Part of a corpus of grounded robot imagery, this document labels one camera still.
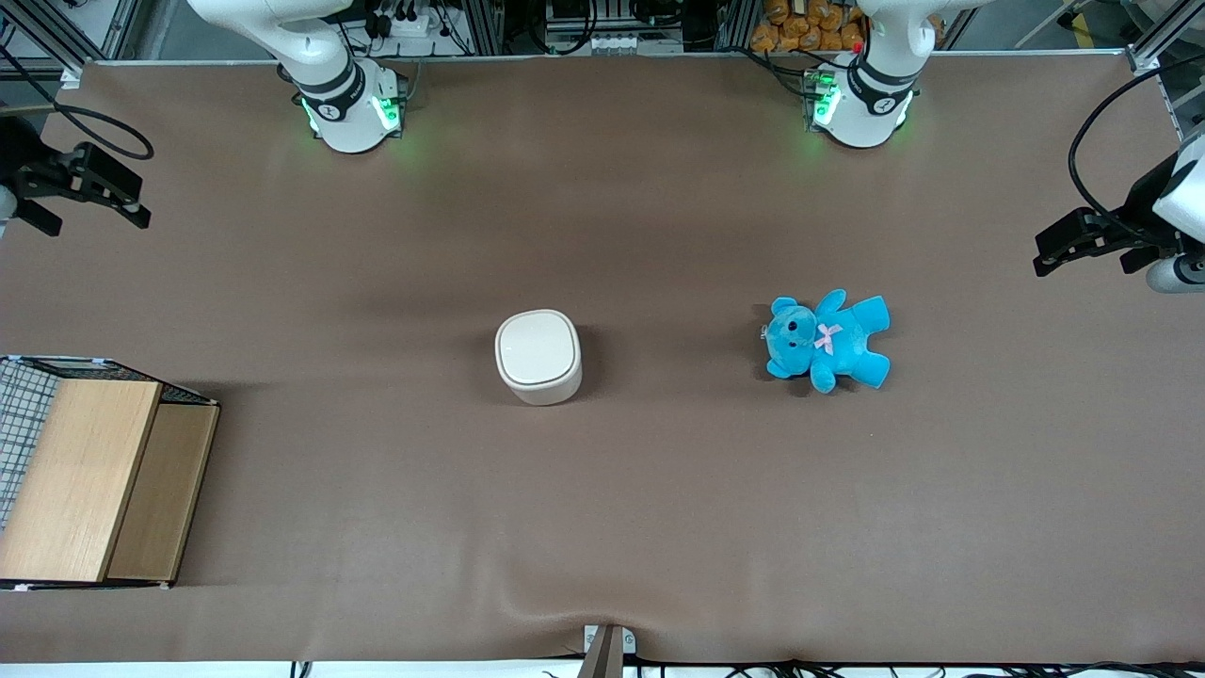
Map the aluminium frame post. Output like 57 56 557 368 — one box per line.
0 0 142 88
1126 0 1205 142

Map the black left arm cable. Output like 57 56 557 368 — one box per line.
1068 56 1205 238

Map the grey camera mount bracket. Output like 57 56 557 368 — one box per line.
582 621 637 678

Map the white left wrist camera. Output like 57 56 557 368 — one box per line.
1145 252 1205 295

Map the orange plush toys pile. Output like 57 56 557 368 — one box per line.
750 0 869 54

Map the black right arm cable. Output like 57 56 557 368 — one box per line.
0 42 154 161

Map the light wooden shelf box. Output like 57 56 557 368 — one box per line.
0 377 220 587

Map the brown table mat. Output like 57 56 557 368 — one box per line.
0 49 1205 666

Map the blue teddy bear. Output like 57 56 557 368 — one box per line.
761 289 892 395

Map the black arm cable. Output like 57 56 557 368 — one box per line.
0 42 154 161
1068 56 1205 238

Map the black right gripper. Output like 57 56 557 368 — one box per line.
0 117 153 237

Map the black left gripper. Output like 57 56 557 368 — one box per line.
1033 151 1185 278

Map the white plastic trash can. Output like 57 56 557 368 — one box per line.
494 309 584 407

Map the white trash can lid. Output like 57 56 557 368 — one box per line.
496 310 577 384

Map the white power strip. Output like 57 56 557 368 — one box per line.
375 8 445 40

